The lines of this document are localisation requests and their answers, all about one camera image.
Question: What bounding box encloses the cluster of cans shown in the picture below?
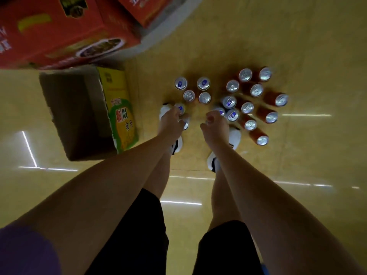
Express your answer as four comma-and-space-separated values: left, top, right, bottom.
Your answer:
173, 66, 289, 146

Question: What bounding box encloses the person's right white shoe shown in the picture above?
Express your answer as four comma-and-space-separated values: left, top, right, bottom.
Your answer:
207, 127, 242, 173

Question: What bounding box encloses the person's white shoe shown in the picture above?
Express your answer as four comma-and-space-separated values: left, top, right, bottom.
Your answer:
159, 103, 184, 155
207, 127, 242, 173

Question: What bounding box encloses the person's left white shoe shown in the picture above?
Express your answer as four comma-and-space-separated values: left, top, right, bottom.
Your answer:
159, 103, 184, 155

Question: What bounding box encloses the red porridge print carton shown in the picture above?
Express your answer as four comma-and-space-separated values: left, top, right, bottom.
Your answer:
0, 0, 141, 70
114, 0, 176, 28

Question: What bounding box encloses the person's left hand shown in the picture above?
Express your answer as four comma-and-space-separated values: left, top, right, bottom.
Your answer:
157, 107, 186, 142

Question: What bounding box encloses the brown cardboard box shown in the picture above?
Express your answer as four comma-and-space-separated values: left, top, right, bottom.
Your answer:
39, 64, 140, 162

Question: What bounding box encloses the person's left forearm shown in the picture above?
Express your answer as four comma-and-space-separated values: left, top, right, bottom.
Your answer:
11, 134, 175, 275

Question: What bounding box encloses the person's leg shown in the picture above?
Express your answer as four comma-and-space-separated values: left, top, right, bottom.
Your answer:
143, 151, 172, 199
208, 168, 241, 231

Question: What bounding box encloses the person's right hand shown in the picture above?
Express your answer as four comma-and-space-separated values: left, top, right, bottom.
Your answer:
200, 110, 231, 149

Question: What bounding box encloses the purple shirt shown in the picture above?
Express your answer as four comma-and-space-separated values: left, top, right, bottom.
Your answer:
0, 225, 62, 275

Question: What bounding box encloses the person's right leg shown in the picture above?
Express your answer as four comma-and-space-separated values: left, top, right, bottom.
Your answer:
208, 168, 241, 231

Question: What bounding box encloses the person's right forearm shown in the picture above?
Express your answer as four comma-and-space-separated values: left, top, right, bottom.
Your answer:
213, 143, 365, 275

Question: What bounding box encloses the person's left leg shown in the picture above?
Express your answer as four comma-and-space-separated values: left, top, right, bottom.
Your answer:
143, 151, 172, 199

